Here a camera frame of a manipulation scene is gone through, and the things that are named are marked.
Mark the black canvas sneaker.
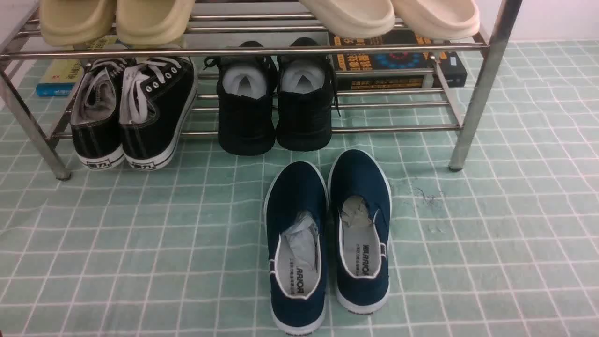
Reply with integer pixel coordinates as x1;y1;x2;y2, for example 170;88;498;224
69;58;136;171
118;56;197;171

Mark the left navy slip-on shoe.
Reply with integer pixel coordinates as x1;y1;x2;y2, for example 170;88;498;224
263;161;328;336

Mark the navy slip-on shoe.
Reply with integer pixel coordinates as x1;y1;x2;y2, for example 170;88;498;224
263;161;328;336
327;149;392;315

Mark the right navy slip-on shoe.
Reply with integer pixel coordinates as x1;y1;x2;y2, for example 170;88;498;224
327;149;392;315

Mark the right black knit shoe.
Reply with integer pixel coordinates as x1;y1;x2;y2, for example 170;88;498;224
276;54;339;152

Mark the black knit shoe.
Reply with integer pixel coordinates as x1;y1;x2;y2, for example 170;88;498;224
204;55;278;156
276;54;339;152

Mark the left black knit shoe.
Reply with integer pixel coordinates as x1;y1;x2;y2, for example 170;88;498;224
204;55;278;156

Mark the silver metal shoe rack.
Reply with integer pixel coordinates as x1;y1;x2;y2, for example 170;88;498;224
1;0;522;181

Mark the left cream foam slipper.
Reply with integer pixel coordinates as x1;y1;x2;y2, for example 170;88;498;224
299;0;396;38

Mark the cream foam slipper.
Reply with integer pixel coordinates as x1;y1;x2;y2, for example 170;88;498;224
299;0;396;38
391;0;481;40

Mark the black and orange book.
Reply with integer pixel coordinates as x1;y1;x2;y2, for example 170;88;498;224
328;29;468;91

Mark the right cream foam slipper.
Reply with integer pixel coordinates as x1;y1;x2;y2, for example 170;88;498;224
391;0;481;40

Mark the right yellow foam slipper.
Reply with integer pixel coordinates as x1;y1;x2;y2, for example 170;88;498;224
116;0;195;45

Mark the yellow foam slipper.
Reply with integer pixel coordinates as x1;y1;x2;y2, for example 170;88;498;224
116;0;195;45
39;0;117;46

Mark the green checkered cloth mat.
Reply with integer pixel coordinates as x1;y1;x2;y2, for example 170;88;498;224
0;41;599;337

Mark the yellow and blue book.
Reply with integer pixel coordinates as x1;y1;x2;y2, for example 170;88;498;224
36;36;128;97

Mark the left yellow foam slipper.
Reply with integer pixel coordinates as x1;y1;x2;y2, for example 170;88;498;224
39;0;117;46

